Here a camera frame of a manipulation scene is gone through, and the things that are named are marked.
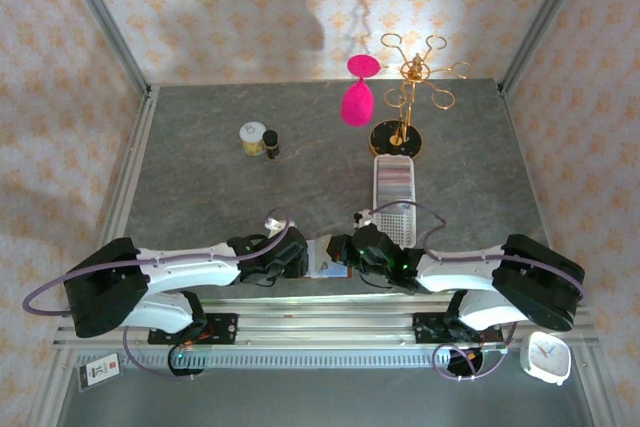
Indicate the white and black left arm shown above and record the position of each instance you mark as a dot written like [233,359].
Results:
[190,272]

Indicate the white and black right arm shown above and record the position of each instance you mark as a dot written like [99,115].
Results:
[465,269]

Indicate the credit card stack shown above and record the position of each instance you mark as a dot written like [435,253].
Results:
[395,179]

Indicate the white plastic mesh basket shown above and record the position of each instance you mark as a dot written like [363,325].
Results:
[405,224]

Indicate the small dark bottle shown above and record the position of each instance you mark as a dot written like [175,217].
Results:
[270,139]

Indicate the white-lid tin can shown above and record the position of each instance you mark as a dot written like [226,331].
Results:
[251,132]

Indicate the pink wine glass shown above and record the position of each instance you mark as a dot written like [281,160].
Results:
[357,107]

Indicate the white alarm clock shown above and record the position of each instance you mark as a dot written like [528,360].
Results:
[545,357]

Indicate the white label tag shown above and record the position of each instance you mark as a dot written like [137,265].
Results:
[100,371]

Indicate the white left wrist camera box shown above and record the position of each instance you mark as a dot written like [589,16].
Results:
[273,223]

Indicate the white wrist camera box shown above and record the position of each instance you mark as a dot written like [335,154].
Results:
[364,218]
[273,223]

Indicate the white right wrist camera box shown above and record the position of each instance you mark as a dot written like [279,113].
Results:
[364,218]

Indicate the aluminium front rail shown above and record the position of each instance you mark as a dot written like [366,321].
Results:
[320,319]

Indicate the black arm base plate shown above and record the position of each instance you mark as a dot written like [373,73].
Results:
[225,329]
[425,329]

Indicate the aluminium side rail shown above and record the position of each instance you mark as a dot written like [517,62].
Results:
[131,167]

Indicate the aluminium frame rail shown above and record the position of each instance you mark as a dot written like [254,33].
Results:
[57,392]
[597,392]

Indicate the aluminium corner post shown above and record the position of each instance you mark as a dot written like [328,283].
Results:
[545,22]
[105,22]

